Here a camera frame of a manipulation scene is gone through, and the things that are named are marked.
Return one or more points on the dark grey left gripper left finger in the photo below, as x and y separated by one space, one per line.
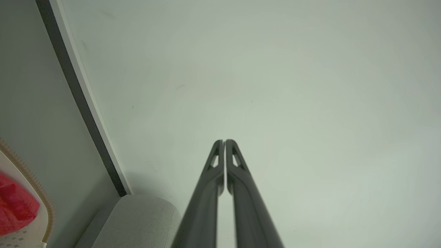
203 206

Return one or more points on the white perforated laundry basket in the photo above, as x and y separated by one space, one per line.
32 193

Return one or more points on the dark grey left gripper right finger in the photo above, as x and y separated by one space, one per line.
249 210

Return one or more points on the black and white baseboard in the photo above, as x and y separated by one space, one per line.
82 96

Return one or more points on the red and white garment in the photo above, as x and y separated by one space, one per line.
15 206

